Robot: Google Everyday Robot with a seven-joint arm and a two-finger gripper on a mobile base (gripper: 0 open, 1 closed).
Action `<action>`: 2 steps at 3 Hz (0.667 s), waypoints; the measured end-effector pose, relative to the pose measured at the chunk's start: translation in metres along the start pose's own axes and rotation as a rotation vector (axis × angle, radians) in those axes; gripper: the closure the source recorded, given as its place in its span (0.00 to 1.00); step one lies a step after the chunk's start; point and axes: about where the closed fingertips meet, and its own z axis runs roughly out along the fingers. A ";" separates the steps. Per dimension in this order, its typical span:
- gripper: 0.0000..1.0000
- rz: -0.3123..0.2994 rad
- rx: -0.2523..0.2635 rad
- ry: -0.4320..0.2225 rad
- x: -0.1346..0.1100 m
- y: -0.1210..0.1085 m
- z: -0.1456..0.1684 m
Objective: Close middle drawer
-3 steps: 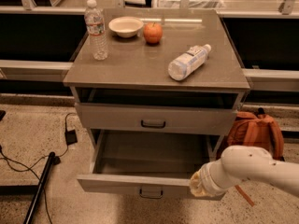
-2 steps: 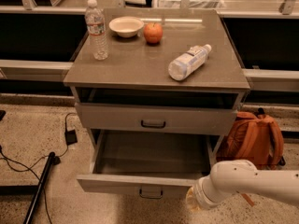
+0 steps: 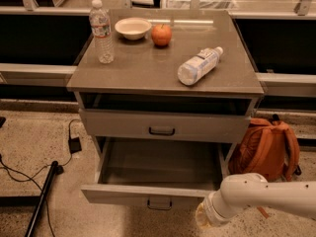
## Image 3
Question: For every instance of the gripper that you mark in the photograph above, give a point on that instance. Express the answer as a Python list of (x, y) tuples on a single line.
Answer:
[(209, 206)]

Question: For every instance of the grey drawer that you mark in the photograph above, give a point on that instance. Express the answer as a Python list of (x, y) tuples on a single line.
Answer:
[(167, 126), (158, 174)]

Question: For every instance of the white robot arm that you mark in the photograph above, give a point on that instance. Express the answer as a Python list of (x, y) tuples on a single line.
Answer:
[(239, 192)]

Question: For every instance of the grey drawer cabinet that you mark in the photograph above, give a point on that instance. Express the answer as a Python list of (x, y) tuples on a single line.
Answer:
[(144, 77)]

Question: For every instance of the grey top drawer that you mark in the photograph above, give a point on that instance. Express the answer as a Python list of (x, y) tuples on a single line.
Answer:
[(167, 126)]

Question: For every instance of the orange backpack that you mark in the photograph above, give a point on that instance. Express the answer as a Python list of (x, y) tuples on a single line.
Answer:
[(268, 148)]

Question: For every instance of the black power adapter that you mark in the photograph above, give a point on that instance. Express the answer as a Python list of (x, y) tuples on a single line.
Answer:
[(74, 145)]

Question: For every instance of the lying white plastic bottle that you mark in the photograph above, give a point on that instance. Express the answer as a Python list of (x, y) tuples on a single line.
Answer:
[(199, 65)]

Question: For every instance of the black stand leg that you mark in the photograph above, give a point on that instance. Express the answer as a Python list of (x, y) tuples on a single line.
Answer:
[(37, 202)]

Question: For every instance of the red apple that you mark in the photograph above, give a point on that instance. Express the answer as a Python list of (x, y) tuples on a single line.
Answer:
[(161, 34)]

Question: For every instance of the white bowl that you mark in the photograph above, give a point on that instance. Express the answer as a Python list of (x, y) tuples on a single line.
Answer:
[(133, 28)]

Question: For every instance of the upright clear water bottle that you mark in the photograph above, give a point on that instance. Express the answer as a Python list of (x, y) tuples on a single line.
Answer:
[(101, 29)]

